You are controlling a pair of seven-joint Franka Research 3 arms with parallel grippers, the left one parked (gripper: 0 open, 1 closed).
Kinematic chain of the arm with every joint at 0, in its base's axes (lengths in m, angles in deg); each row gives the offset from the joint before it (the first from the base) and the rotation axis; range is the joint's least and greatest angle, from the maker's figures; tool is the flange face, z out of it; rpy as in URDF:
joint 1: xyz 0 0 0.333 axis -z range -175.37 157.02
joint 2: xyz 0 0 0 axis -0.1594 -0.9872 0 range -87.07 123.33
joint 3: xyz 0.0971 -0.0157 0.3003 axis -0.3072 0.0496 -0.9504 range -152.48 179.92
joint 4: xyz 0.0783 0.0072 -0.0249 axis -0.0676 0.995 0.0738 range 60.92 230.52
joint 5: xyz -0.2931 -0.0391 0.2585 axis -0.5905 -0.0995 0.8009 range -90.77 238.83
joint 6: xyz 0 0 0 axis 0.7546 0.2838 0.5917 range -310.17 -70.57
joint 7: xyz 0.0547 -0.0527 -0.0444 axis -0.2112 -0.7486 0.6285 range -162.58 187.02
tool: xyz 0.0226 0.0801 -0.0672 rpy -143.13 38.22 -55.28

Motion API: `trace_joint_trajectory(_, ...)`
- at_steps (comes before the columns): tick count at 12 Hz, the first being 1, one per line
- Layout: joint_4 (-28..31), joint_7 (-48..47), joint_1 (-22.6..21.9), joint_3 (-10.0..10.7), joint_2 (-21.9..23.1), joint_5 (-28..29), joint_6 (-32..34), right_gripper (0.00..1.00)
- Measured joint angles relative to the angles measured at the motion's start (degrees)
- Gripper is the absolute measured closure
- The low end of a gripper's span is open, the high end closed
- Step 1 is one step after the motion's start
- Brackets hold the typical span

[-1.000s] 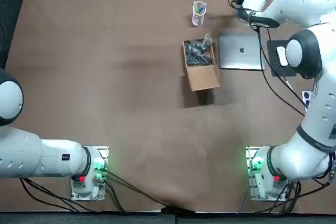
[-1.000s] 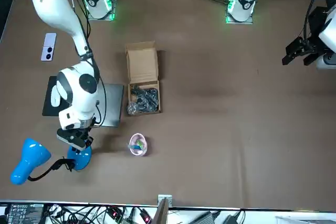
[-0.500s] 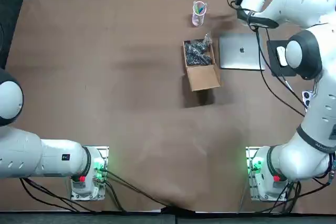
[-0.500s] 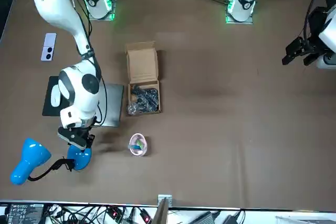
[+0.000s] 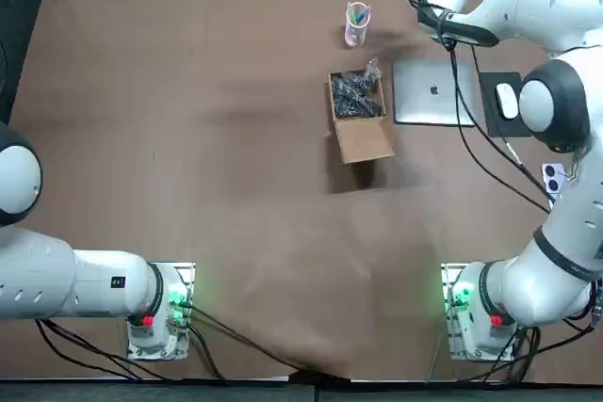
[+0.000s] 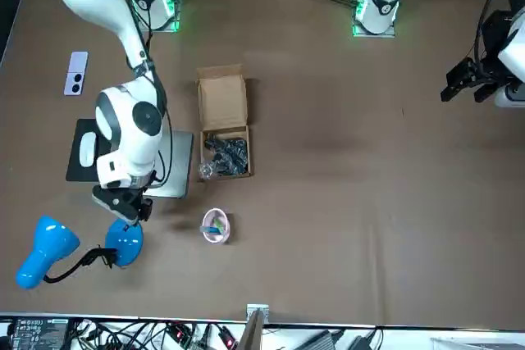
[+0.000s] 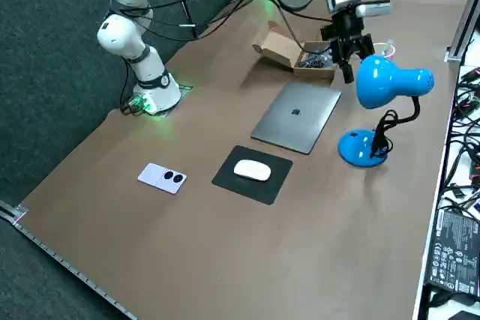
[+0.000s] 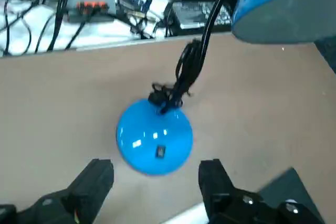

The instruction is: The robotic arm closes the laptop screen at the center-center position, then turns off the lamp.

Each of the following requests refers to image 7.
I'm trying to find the aluminium frame rail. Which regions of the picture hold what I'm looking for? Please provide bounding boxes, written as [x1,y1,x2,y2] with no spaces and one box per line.
[445,0,480,63]

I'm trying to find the aluminium table edge rail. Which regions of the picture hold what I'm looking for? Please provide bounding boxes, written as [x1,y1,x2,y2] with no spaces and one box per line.
[0,199,138,320]

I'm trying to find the bag of black parts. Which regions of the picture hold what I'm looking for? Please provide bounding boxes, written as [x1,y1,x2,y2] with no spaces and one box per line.
[295,48,335,70]

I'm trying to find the lilac foldable phone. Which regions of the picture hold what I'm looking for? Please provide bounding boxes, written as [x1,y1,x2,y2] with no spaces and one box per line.
[136,163,188,196]

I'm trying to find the white computer mouse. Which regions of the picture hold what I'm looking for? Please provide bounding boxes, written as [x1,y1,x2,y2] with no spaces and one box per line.
[233,159,272,182]

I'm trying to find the open cardboard box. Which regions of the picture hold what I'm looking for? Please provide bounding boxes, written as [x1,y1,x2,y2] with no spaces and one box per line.
[251,21,338,80]

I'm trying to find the black labelled power adapter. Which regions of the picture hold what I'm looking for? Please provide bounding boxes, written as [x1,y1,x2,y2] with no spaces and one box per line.
[426,207,480,295]

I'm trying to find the silver laptop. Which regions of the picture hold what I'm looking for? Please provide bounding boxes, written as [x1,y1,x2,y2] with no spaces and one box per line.
[250,80,343,155]

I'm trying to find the blue desk lamp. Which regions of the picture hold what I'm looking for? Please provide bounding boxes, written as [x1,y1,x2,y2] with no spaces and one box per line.
[337,53,436,169]

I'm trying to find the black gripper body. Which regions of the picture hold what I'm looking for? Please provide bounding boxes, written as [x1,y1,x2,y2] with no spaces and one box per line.
[320,10,365,52]

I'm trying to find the black mouse pad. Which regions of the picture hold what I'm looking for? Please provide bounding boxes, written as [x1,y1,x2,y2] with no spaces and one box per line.
[211,145,294,207]

